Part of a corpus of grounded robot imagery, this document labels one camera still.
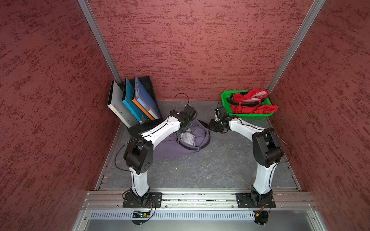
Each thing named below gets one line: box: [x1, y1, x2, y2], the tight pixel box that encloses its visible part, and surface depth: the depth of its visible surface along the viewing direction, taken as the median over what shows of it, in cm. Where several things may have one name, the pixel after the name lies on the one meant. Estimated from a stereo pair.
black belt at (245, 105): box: [226, 90, 267, 107], surface depth 112 cm
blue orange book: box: [131, 76, 161, 121], surface depth 88 cm
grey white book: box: [107, 80, 137, 129], surface depth 87 cm
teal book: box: [121, 77, 150, 124], surface depth 87 cm
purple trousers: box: [152, 119, 211, 160], surface depth 93 cm
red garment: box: [230, 89, 279, 115], surface depth 114 cm
